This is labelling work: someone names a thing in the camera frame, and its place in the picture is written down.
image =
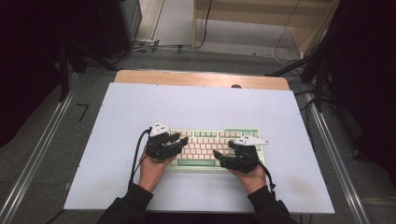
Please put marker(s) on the white table board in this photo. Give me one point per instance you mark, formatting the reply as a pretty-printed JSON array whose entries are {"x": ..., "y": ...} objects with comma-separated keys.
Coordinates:
[{"x": 199, "y": 105}]

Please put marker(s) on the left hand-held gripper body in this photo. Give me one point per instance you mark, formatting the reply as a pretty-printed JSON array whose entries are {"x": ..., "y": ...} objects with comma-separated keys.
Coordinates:
[{"x": 158, "y": 146}]

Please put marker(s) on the black cabinet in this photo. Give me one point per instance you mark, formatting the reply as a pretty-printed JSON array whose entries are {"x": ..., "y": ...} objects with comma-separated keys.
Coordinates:
[{"x": 120, "y": 28}]

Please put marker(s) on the person's left hand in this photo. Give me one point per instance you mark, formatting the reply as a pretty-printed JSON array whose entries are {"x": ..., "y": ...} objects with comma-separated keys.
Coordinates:
[{"x": 152, "y": 174}]

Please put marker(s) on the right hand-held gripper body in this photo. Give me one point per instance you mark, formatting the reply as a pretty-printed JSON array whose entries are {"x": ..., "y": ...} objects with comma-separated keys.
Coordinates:
[{"x": 249, "y": 160}]

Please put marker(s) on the green and pink keyboard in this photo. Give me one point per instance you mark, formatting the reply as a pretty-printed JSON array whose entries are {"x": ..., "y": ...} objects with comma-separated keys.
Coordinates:
[{"x": 205, "y": 146}]

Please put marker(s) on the wooden shelf unit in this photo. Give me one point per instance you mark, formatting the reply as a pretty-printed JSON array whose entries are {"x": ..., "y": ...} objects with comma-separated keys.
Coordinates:
[{"x": 258, "y": 18}]

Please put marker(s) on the wooden table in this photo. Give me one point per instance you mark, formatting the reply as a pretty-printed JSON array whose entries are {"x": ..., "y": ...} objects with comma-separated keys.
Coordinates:
[{"x": 199, "y": 79}]

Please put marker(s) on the aluminium floor rail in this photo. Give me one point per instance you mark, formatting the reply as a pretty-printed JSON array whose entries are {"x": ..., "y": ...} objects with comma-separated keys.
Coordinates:
[
  {"x": 337, "y": 161},
  {"x": 34, "y": 161}
]

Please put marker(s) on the person's right hand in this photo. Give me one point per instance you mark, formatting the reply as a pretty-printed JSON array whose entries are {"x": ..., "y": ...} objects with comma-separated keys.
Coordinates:
[{"x": 255, "y": 182}]

